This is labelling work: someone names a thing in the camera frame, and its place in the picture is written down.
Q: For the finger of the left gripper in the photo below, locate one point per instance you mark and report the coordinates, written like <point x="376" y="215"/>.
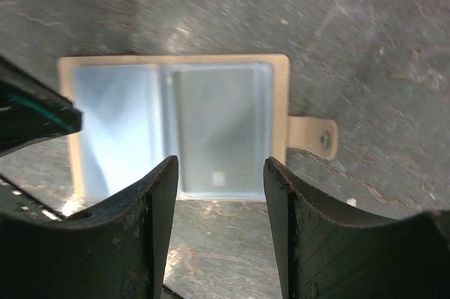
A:
<point x="32" y="112"/>

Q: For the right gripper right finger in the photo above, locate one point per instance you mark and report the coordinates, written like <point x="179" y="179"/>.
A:
<point x="326" y="248"/>

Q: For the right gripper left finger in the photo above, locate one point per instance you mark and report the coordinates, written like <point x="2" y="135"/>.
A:
<point x="114" y="249"/>

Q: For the beige leather card holder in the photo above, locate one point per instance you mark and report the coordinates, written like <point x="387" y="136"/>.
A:
<point x="222" y="116"/>

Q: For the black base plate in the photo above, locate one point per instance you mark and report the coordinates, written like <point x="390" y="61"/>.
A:
<point x="22" y="205"/>

